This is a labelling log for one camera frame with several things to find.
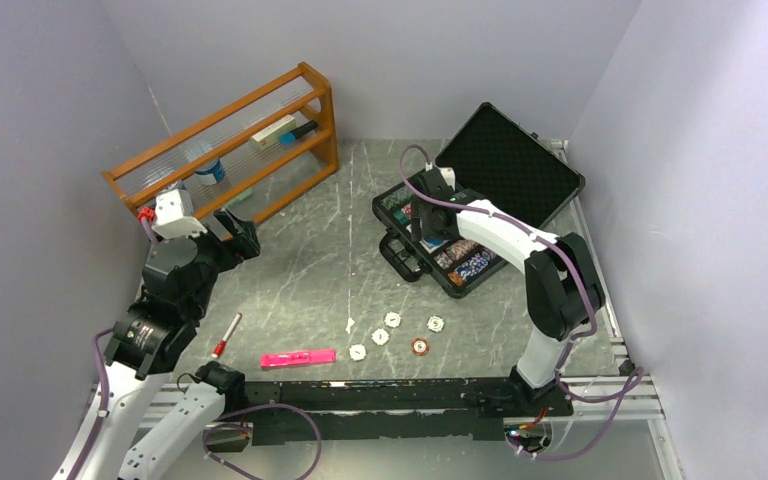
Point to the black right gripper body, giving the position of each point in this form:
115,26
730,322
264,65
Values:
422,224

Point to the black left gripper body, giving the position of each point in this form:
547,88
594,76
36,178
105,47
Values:
225,252

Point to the black poker case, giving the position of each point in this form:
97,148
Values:
495,157

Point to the white poker chip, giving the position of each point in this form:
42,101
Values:
435,324
357,352
380,337
392,320

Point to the red brown poker chip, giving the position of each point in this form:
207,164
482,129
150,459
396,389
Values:
420,347

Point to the blue card deck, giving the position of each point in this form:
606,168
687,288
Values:
432,245

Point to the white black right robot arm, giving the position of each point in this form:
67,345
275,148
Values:
563,289

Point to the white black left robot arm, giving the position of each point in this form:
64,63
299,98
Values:
143,349

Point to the red blue chip row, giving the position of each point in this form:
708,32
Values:
403,214

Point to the green blue chip row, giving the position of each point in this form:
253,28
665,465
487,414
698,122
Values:
397,198

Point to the brown green chip row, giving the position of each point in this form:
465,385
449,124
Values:
454,253

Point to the blue purple chip row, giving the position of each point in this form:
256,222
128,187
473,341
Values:
471,268

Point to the blue jar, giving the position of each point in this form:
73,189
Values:
210,173

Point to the red white marker pen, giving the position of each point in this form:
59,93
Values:
223,342

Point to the orange wooden shelf rack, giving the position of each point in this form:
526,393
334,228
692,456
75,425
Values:
277,175

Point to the white green box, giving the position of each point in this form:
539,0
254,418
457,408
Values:
271,134

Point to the black blue marker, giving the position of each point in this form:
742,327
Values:
297,133

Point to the pink highlighter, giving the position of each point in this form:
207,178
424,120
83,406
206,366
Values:
298,358

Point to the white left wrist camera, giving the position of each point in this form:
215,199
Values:
172,216

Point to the black base frame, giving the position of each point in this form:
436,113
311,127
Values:
483,408

